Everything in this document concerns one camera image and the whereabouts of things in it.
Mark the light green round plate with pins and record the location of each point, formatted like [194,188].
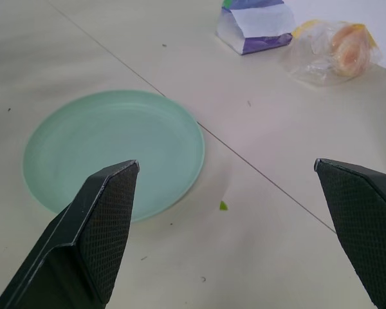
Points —
[112,138]

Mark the white and purple carton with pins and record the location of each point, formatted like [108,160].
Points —
[255,27]

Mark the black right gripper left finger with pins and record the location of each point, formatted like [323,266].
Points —
[93,231]

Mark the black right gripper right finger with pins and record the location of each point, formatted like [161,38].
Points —
[363,219]

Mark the small green scrap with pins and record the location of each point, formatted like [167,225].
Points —
[223,206]

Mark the clear plastic bag with food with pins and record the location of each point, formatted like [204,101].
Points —
[336,53]

